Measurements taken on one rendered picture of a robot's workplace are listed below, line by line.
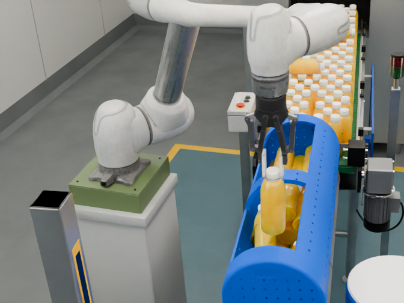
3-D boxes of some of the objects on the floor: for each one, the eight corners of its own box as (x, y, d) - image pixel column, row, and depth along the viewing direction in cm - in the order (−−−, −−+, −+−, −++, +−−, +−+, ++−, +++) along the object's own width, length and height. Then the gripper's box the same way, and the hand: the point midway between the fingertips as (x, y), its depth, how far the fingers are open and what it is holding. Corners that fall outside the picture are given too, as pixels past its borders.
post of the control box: (247, 297, 344) (238, 124, 296) (248, 291, 348) (239, 119, 299) (255, 297, 343) (247, 124, 295) (256, 292, 347) (248, 119, 298)
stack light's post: (377, 285, 345) (391, 89, 291) (377, 280, 348) (391, 86, 295) (385, 286, 344) (400, 89, 291) (385, 281, 347) (400, 86, 294)
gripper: (234, 97, 161) (238, 181, 172) (303, 99, 157) (304, 184, 169) (239, 85, 167) (243, 166, 179) (306, 86, 163) (306, 169, 175)
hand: (272, 163), depth 172 cm, fingers closed on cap, 4 cm apart
